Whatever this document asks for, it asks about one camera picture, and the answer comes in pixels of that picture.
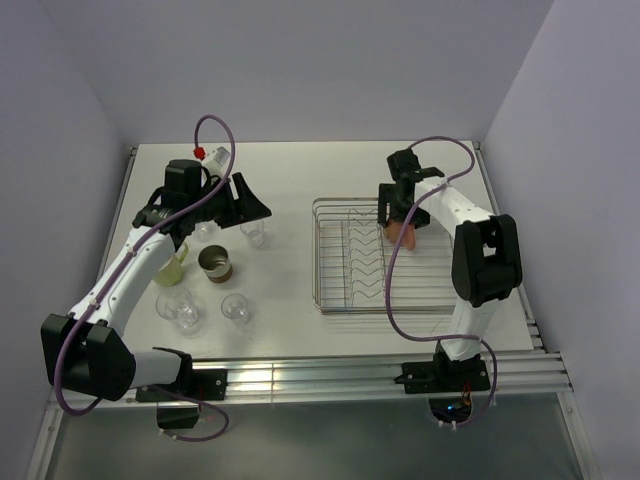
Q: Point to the clear glass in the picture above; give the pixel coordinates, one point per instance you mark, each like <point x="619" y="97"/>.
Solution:
<point x="177" y="305"/>
<point x="236" y="308"/>
<point x="204" y="232"/>
<point x="255" y="233"/>

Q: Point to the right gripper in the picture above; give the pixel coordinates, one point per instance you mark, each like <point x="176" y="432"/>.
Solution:
<point x="387" y="194"/>

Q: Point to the green mug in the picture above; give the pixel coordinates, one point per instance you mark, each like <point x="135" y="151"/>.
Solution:
<point x="171" y="273"/>

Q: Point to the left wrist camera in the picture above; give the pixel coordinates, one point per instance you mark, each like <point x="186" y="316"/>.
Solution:
<point x="216" y="161"/>

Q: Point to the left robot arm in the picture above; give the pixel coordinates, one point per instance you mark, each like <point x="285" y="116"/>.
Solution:
<point x="84" y="350"/>

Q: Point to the orange floral mug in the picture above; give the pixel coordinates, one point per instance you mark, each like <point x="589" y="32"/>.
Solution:
<point x="393" y="232"/>

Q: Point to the clear glass far left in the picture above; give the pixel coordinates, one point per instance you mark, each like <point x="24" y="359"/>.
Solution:
<point x="204" y="232"/>

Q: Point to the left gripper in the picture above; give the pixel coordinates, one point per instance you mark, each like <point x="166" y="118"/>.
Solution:
<point x="244" y="209"/>

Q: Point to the black box under rail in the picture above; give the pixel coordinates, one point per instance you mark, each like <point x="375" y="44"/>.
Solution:
<point x="177" y="418"/>

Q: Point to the clear glass front right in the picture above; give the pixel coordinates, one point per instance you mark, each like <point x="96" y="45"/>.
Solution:
<point x="236" y="308"/>

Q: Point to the steel cup brown band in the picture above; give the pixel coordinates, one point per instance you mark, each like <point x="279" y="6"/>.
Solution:
<point x="214" y="261"/>

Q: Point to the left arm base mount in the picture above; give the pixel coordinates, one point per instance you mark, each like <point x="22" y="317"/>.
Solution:
<point x="201" y="384"/>

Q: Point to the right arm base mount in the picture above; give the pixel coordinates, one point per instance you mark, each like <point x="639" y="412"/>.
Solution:
<point x="442" y="375"/>

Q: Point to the clear glass front left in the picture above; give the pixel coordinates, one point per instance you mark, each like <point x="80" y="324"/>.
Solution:
<point x="177" y="305"/>

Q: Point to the clear glass centre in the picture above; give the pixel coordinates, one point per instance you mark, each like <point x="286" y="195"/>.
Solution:
<point x="255" y="233"/>

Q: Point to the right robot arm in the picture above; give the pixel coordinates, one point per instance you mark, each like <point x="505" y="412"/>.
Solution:
<point x="486" y="262"/>

